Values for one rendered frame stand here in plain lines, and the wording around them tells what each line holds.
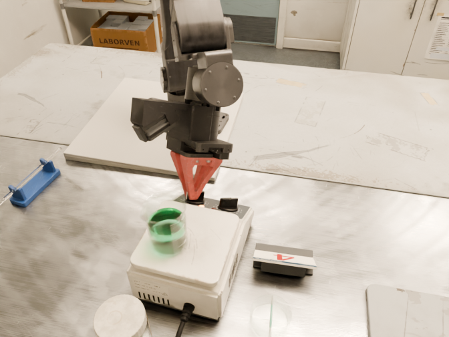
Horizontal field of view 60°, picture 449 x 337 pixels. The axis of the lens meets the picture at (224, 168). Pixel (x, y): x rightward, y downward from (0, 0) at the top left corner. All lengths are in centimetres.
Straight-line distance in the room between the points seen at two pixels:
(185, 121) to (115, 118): 36
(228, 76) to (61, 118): 56
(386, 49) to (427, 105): 194
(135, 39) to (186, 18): 222
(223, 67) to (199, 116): 9
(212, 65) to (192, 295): 29
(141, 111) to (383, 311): 42
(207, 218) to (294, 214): 19
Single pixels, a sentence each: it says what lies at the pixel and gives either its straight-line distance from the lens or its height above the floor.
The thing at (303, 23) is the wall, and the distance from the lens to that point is 351.
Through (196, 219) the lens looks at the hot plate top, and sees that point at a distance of 55.
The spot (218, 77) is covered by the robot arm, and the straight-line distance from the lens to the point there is 51.
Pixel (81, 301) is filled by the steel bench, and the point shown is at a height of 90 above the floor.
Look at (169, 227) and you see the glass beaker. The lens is 47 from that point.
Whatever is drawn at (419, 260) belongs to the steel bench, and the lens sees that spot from 69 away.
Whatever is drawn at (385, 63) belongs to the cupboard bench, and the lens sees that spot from 303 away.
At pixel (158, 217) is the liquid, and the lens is 51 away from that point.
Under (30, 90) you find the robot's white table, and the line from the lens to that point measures 114.
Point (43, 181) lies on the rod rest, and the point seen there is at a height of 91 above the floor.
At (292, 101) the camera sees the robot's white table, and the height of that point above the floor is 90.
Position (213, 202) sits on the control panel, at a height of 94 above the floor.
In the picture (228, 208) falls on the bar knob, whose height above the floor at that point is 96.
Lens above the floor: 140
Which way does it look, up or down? 40 degrees down
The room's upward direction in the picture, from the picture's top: straight up
